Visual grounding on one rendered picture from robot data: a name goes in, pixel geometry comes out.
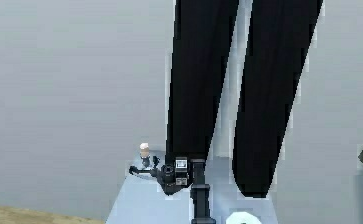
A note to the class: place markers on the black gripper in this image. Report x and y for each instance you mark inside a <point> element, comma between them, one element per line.
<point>168,178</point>

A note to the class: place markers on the small white and tan lamp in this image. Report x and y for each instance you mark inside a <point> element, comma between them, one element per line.
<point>144,150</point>

